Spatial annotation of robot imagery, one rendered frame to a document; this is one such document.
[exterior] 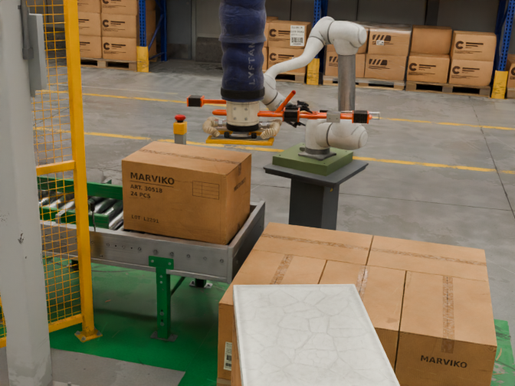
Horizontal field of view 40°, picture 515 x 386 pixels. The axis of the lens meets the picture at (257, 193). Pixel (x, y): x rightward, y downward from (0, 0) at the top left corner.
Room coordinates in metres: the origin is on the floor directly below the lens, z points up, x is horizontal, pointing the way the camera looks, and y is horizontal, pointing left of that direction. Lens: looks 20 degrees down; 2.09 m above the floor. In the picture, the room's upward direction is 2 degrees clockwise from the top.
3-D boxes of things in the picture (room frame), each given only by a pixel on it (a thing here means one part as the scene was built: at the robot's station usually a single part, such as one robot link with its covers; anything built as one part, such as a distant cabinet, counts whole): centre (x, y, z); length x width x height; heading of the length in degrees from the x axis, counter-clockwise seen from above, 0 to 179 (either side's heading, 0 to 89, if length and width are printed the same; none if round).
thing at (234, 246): (3.58, 0.05, 0.58); 0.70 x 0.03 x 0.06; 167
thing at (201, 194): (3.66, 0.38, 0.75); 0.60 x 0.40 x 0.40; 73
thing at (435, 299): (3.13, -0.54, 0.34); 1.20 x 1.00 x 0.40; 77
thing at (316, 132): (4.22, -0.37, 0.98); 0.18 x 0.16 x 0.22; 55
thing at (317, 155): (4.23, -0.35, 0.84); 0.22 x 0.18 x 0.06; 52
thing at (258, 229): (3.58, 0.04, 0.48); 0.70 x 0.03 x 0.15; 167
